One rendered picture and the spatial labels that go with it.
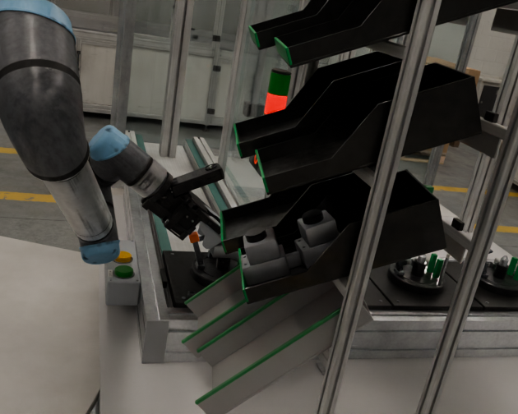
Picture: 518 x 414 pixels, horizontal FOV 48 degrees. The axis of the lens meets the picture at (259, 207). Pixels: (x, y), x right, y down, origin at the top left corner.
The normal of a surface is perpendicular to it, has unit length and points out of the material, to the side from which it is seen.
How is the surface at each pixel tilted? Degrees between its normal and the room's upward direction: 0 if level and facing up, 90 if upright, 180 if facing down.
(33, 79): 53
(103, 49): 90
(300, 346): 90
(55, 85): 60
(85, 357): 0
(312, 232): 86
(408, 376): 0
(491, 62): 90
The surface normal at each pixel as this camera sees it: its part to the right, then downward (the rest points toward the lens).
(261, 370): 0.08, 0.36
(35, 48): 0.29, -0.45
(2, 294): 0.17, -0.92
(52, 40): 0.59, -0.45
